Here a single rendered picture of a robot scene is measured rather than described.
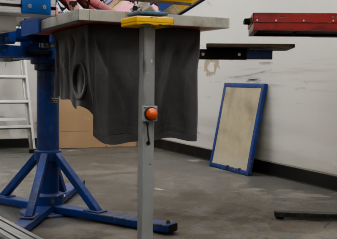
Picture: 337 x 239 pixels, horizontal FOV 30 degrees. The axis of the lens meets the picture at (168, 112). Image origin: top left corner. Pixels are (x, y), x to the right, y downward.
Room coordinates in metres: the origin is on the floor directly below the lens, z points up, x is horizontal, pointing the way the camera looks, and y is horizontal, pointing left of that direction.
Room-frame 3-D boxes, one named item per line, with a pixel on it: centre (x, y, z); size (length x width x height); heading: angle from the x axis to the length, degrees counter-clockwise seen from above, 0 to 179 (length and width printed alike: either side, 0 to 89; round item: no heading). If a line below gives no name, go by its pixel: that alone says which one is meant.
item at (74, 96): (2.45, 0.35, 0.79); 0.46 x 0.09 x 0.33; 26
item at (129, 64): (2.31, 0.08, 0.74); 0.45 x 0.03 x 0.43; 116
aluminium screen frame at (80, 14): (2.58, 0.21, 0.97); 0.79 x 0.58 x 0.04; 26
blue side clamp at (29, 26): (2.67, 0.57, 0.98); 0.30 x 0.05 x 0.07; 26
